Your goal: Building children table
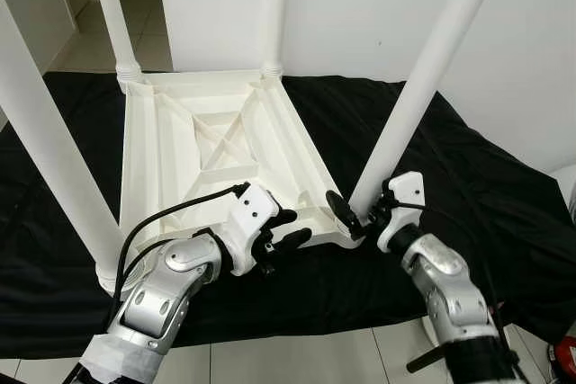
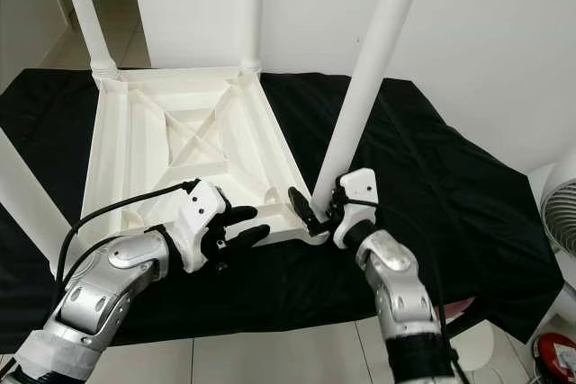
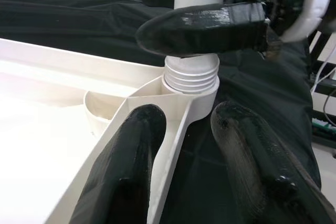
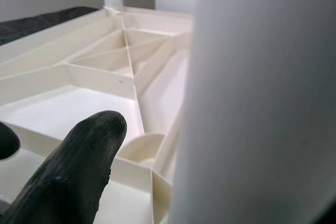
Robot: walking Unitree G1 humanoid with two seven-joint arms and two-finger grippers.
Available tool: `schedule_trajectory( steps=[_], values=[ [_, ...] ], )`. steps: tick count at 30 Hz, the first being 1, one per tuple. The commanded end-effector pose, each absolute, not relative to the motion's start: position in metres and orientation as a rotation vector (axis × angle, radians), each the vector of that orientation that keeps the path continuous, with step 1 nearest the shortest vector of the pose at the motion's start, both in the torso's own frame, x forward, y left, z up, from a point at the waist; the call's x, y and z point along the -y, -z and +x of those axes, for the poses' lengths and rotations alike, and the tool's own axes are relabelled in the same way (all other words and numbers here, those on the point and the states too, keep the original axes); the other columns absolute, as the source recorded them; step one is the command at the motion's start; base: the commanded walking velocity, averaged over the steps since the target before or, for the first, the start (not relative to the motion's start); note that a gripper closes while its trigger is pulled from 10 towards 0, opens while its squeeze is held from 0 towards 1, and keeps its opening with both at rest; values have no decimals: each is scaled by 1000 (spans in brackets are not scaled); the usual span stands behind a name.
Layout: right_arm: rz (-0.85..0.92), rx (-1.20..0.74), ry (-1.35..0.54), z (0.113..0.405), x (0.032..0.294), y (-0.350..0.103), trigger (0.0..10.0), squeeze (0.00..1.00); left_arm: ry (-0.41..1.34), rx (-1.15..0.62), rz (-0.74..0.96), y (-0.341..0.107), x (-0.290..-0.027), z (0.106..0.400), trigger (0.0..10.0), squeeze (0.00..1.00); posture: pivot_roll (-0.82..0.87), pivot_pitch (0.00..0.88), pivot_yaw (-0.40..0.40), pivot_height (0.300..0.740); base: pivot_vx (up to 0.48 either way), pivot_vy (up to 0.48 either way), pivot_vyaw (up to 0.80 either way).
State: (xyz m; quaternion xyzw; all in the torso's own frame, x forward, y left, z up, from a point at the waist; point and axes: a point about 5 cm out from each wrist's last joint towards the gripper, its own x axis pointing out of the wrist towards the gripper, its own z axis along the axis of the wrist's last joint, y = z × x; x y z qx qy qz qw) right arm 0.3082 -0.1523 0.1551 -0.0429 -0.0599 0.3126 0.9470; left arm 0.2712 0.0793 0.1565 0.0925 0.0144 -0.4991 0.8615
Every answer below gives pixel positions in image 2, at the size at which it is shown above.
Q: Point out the black metal table leg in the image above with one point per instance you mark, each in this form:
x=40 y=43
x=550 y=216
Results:
x=468 y=319

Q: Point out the pink seat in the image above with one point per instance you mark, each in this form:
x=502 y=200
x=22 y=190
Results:
x=457 y=308

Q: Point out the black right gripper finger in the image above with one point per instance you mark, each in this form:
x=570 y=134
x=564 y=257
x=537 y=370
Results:
x=301 y=206

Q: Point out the white round floor base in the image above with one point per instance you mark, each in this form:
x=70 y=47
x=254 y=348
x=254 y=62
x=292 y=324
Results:
x=472 y=343

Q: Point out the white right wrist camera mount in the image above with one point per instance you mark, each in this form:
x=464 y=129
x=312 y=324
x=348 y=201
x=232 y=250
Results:
x=360 y=184

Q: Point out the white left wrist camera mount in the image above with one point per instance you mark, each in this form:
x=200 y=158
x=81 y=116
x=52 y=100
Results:
x=202 y=209

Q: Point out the red round object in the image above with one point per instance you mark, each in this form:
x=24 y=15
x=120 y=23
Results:
x=553 y=352

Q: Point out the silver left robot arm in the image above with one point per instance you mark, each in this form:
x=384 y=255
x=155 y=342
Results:
x=108 y=294

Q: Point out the white plastic table top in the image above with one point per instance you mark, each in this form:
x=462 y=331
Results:
x=144 y=150

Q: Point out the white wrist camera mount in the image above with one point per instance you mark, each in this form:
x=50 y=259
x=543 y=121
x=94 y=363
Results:
x=202 y=209
x=360 y=184

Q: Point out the black table cloth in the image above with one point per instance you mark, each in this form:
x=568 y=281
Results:
x=486 y=204

